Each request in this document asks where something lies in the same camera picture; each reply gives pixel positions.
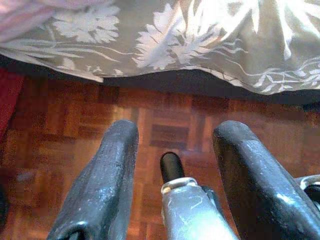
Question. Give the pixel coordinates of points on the silver robot left leg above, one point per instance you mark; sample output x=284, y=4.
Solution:
x=185, y=212

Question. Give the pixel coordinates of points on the beige floral bed sheet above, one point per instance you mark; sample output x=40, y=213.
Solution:
x=125, y=50

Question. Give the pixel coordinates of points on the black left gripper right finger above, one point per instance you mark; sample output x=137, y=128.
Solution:
x=250, y=180

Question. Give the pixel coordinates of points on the dark bed base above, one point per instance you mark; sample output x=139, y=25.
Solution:
x=175, y=80

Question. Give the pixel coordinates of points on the silver robot leg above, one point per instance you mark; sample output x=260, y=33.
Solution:
x=185, y=212
x=311, y=183

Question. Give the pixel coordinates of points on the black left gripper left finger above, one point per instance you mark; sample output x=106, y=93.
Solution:
x=105, y=175

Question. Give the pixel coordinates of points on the silver robot right leg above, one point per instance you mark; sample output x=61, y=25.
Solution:
x=311, y=183

